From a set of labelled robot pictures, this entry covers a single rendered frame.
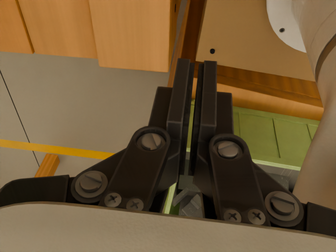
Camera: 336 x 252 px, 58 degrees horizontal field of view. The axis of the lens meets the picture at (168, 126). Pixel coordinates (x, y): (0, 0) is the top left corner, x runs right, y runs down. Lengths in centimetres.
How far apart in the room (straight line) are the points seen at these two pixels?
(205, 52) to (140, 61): 13
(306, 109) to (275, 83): 10
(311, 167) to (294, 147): 49
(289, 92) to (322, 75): 50
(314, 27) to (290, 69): 20
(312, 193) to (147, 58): 42
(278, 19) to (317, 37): 16
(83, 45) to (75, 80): 126
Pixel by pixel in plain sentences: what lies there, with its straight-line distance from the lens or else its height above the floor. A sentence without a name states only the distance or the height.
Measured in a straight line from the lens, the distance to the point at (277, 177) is 91.
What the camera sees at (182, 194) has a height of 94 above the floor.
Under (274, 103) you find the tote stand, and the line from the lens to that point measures 79.
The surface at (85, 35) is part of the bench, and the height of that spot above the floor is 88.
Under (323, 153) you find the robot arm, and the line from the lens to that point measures 26.
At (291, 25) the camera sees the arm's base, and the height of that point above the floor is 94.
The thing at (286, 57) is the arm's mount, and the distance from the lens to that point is 55.
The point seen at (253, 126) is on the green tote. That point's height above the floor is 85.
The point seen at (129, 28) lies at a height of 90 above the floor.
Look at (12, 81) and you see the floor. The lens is 210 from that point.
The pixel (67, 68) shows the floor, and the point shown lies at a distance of 186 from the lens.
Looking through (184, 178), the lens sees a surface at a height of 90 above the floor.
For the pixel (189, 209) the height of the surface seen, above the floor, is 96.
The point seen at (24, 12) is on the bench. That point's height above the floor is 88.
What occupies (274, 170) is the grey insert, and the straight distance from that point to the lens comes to 89.
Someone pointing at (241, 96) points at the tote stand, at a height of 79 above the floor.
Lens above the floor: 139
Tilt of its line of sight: 45 degrees down
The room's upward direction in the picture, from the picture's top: 170 degrees counter-clockwise
